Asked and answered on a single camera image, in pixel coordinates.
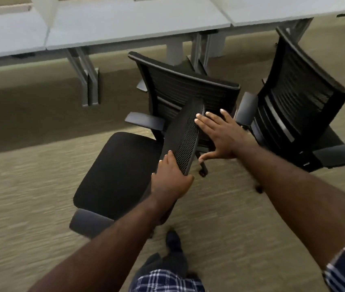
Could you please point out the person's right hand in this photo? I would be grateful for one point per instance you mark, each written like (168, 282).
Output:
(225, 139)

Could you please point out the person's left hand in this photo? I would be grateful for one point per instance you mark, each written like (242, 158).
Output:
(169, 183)

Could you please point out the person's left thumb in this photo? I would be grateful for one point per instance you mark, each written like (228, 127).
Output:
(187, 183)

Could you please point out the person's right thumb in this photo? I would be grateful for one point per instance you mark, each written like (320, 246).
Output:
(208, 156)

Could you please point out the person's right middle finger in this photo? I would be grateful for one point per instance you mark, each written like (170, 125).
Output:
(215, 120)

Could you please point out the person's left middle finger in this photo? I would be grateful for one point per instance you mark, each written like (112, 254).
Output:
(163, 168)

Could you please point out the black mesh-back office chair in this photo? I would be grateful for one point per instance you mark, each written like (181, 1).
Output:
(297, 88)
(190, 85)
(114, 173)

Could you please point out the person's left forearm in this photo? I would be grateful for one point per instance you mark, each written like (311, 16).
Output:
(111, 246)

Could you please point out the person's right forearm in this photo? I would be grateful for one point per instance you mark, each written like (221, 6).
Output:
(300, 197)

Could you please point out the black shoe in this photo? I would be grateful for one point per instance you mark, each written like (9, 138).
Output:
(173, 240)

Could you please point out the dark trousers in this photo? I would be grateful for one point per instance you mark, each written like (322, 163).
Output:
(172, 264)

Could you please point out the grey office desk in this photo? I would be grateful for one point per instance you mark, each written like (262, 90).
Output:
(5, 33)
(129, 24)
(282, 9)

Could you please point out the white partition panel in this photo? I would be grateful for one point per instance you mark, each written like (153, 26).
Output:
(44, 10)

